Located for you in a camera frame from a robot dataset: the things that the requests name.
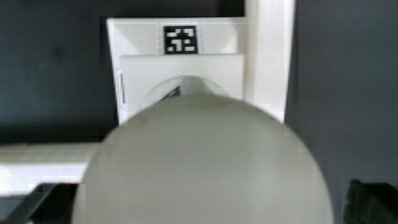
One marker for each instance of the white lamp base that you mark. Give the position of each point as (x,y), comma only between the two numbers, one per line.
(167,49)

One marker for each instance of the white lamp bulb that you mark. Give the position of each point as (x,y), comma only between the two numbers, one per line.
(202,164)

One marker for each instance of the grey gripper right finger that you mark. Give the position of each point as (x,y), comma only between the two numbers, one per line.
(371,203)

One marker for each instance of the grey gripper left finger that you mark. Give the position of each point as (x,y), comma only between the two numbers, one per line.
(18,205)

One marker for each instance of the white L-shaped fence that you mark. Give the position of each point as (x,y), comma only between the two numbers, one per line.
(57,86)

